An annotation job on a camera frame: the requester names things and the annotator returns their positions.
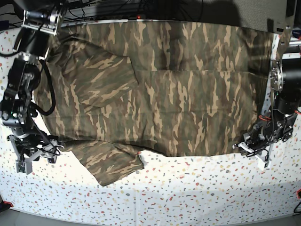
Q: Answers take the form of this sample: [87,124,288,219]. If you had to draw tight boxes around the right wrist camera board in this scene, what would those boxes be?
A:
[16,161,32,175]

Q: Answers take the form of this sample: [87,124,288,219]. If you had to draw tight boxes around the black power strip red light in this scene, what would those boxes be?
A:
[65,14,146,24]

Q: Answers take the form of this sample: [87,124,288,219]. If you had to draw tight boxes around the red clamp corner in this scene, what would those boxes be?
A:
[297,189,301,199]
[3,201,13,208]

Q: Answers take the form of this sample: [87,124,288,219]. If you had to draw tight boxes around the red clamp right corner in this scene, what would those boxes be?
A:
[297,189,301,199]

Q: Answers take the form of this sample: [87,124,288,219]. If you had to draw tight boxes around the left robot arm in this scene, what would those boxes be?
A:
[232,25,301,170]

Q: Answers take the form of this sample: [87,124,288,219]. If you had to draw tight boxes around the red clamp left corner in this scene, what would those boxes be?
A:
[3,201,13,208]

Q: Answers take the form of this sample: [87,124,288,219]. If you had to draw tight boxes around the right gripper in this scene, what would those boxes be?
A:
[7,135,64,164]

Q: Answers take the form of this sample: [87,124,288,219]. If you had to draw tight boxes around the black cables behind table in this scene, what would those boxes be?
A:
[65,0,205,19]

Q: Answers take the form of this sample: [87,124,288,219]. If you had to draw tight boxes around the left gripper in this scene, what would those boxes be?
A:
[232,124,273,169]

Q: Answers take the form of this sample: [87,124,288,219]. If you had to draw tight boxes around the camouflage T-shirt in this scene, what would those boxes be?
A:
[43,22,276,186]

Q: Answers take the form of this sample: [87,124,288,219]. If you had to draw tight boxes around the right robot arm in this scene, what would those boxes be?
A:
[0,0,67,175]

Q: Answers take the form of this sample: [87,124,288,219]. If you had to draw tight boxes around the speckled white tablecloth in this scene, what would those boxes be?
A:
[0,23,301,223]

